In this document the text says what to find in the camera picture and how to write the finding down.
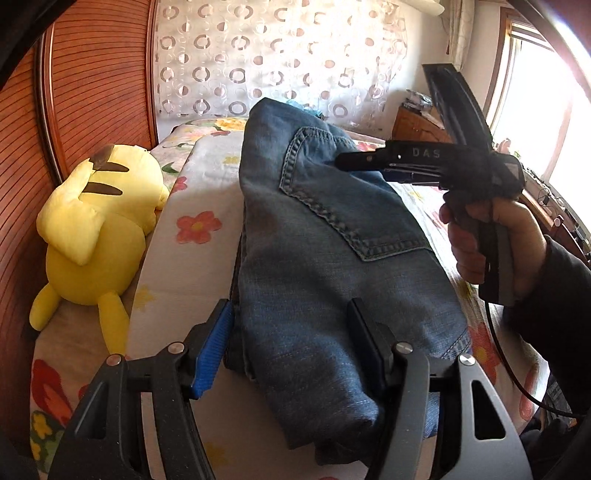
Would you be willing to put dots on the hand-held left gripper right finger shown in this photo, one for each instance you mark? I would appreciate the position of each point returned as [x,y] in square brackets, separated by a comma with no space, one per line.
[369,337]

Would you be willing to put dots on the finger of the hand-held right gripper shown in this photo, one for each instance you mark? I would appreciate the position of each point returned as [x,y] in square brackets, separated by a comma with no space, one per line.
[461,110]
[360,160]

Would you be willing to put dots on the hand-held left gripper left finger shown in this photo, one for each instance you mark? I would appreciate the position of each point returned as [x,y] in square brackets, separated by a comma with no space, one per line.
[212,350]

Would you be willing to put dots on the blue denim pants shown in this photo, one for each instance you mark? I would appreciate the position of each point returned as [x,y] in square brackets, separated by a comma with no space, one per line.
[300,258]

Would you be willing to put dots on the person's right forearm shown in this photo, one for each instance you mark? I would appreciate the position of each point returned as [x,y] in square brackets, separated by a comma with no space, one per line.
[563,314]

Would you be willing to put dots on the person's right hand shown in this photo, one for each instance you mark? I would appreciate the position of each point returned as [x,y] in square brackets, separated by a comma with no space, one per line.
[464,251]

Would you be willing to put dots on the pile of papers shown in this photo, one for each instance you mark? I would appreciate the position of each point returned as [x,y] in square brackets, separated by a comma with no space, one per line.
[418,99]

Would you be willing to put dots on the wooden cabinet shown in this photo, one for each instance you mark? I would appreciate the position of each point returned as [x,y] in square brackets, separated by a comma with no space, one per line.
[406,122]

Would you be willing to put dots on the beige window curtain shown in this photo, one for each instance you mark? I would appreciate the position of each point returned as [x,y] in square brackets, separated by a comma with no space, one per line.
[455,27]

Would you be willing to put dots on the window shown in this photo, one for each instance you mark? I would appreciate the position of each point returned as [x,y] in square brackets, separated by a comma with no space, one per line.
[545,92]

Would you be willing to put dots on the white air conditioner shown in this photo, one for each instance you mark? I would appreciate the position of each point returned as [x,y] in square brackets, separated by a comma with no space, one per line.
[418,3]

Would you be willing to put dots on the sheer circle-pattern curtain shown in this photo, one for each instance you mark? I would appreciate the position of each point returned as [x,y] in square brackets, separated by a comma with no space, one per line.
[277,55]

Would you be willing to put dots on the yellow plush toy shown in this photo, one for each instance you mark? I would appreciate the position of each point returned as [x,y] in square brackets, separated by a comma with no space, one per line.
[87,258]

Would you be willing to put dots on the white printed quilt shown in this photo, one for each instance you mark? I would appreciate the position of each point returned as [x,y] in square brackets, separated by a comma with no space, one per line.
[203,184]

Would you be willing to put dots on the floral blanket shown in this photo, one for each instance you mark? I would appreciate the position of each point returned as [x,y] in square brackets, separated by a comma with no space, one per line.
[51,392]

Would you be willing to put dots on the wooden slatted headboard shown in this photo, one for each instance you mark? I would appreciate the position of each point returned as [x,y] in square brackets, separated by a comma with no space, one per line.
[92,69]

